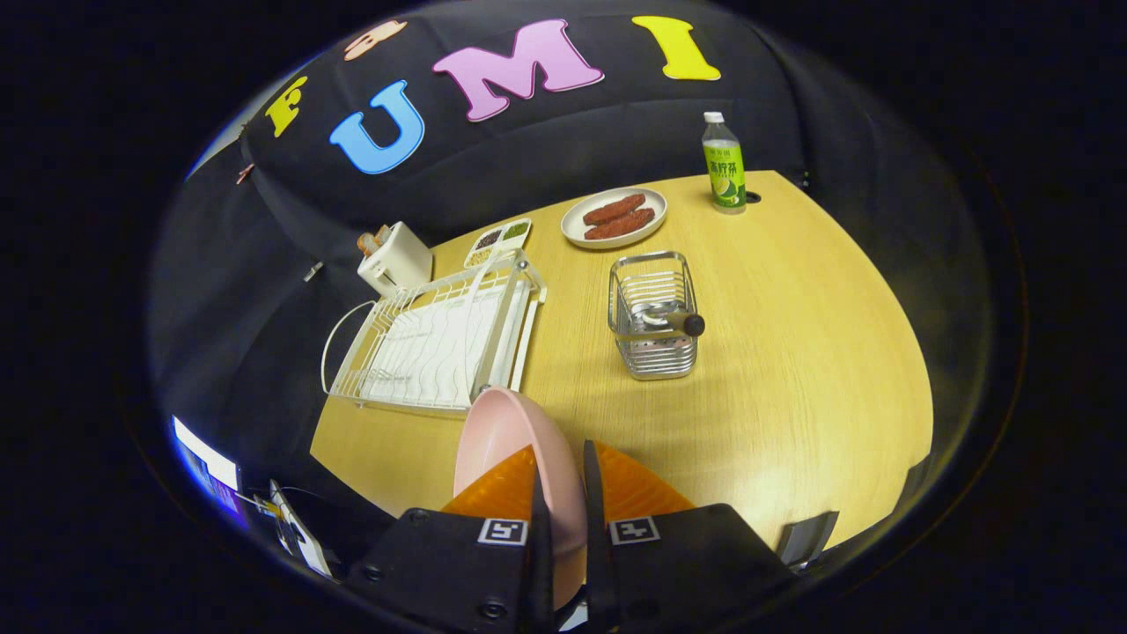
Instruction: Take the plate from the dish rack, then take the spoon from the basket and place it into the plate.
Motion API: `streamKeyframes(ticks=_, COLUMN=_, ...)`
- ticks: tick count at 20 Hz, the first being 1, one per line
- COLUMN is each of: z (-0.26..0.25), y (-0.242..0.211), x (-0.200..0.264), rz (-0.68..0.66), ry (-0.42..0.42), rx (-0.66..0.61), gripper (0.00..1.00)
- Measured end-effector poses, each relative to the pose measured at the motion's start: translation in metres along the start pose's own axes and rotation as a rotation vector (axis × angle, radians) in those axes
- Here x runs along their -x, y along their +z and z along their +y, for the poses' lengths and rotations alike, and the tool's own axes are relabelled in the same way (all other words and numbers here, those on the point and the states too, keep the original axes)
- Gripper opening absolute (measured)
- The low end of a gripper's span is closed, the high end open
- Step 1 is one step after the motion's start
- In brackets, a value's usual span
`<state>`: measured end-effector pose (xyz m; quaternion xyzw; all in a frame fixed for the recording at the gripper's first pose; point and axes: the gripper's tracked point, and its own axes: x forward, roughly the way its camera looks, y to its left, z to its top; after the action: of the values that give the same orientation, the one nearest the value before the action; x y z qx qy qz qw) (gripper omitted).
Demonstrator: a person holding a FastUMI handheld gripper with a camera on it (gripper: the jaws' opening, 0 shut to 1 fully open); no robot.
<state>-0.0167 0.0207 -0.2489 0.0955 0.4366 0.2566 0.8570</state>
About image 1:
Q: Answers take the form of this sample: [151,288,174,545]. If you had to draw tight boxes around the metal wire basket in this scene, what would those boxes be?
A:
[608,251,701,381]

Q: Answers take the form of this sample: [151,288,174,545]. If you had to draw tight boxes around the white toaster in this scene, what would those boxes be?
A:
[356,221,434,300]

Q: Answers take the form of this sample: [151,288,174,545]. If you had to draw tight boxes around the green label drink bottle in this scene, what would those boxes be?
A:
[702,111,748,215]

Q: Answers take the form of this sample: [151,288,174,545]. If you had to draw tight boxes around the white wire dish rack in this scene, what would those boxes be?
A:
[321,248,549,413]

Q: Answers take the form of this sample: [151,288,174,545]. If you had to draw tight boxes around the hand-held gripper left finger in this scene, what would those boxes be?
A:
[343,443,556,634]

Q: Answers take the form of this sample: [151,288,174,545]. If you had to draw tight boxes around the brown sausage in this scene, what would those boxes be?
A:
[585,208,657,241]
[583,194,648,226]

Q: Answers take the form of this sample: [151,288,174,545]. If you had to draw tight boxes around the black backdrop cloth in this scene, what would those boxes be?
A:
[145,0,996,494]

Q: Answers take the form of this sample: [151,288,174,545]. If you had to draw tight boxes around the white round plate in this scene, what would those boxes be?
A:
[561,187,668,250]

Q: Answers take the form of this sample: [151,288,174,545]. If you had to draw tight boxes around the computer monitor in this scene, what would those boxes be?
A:
[172,416,240,516]

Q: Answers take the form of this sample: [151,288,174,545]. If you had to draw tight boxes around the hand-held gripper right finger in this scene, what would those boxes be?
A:
[583,439,798,634]

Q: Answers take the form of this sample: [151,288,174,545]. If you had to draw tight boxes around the metal spoon with wooden handle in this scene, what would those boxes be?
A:
[638,304,706,338]

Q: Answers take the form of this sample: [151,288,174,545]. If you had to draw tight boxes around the pink plate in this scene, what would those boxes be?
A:
[453,386,589,613]

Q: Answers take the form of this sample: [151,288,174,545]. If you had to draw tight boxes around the white sectioned tray with beans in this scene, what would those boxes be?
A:
[464,217,534,269]

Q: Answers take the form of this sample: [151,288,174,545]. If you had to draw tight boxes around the white side desk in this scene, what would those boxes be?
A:
[269,480,335,579]

